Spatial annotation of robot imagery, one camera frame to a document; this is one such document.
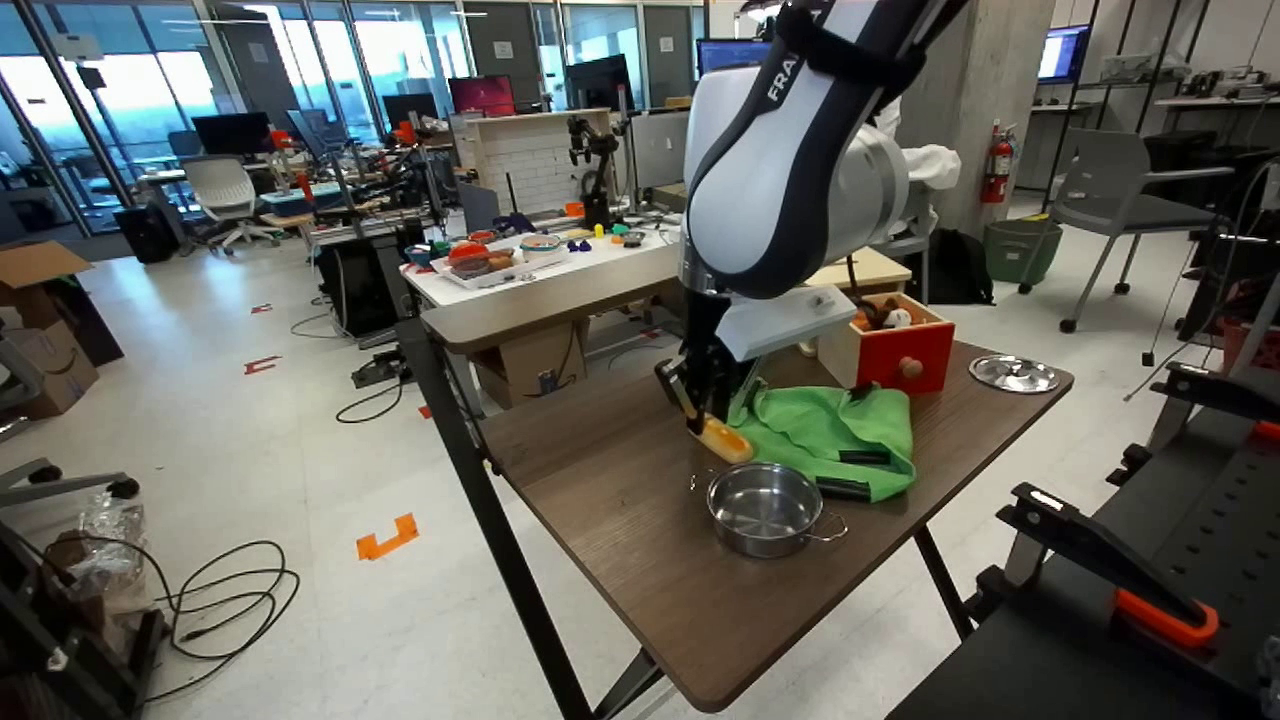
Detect red-fronted wooden drawer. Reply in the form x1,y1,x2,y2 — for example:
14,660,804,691
818,293,962,399

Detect green cloth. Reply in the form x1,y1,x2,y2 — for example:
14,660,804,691
725,377,923,508

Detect steel pot with handles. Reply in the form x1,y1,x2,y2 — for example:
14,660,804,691
699,461,857,562

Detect thin black floor cable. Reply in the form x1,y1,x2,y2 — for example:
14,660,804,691
331,377,411,430

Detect open cardboard box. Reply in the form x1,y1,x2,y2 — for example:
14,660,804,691
0,241,129,419

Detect brown table with black frame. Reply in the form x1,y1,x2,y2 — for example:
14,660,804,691
396,315,1075,720

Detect grey chair with armrest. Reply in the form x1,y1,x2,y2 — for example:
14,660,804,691
1015,125,1237,338

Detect cardboard box under desk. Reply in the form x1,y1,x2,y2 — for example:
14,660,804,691
474,315,592,411

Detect black bag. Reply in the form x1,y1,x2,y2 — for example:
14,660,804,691
923,223,996,310

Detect red fire extinguisher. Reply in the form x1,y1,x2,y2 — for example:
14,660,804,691
975,121,1021,214

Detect blue computer monitor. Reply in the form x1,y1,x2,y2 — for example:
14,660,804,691
695,37,782,80

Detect white swivel chair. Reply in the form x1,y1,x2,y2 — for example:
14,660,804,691
179,156,277,256

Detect grey office chair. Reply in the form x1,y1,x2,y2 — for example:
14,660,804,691
875,197,942,315

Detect red toy tray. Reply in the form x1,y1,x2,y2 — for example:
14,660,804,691
443,232,522,285

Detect small computer monitor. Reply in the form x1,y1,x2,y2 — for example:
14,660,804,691
1038,19,1093,89

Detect white table with toys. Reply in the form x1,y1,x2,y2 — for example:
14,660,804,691
396,207,692,313

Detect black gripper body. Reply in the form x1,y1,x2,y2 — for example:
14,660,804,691
671,293,752,403

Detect black perforated robot platform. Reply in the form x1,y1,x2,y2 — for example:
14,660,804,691
889,396,1280,720

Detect black clamp with orange handle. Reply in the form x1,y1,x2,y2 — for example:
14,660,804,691
1151,363,1280,452
996,479,1224,656

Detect brown toys inside drawer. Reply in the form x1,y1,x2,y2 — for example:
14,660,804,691
852,293,923,338

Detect steel pot lid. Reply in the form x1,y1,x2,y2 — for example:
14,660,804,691
963,347,1075,399

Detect clear plastic bottle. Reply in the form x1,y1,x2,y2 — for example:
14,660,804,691
75,478,148,554

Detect green bin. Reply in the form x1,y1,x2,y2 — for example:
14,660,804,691
980,218,1069,293

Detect white jacket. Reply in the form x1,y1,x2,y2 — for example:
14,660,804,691
871,142,963,207

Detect black coiled floor cable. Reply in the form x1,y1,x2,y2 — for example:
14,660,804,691
132,537,303,707

